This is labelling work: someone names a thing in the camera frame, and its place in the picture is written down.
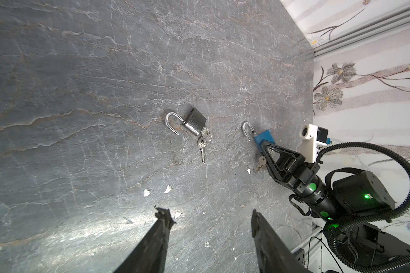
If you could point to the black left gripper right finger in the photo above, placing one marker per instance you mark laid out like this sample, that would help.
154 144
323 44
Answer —
272 254

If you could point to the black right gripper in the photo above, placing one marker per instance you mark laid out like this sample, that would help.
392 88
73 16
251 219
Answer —
288 165

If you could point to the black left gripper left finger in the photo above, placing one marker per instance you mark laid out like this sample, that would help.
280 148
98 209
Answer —
149 256

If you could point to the blue padlock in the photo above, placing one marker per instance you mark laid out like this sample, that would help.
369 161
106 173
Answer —
250 133

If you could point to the silver keys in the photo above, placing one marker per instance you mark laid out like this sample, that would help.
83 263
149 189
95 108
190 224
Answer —
204 139

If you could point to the black padlock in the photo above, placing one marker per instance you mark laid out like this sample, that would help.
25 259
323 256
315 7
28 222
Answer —
195 121

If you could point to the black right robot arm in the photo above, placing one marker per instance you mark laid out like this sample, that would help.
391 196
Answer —
349 206

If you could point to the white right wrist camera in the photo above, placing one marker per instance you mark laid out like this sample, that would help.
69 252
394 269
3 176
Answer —
314 138

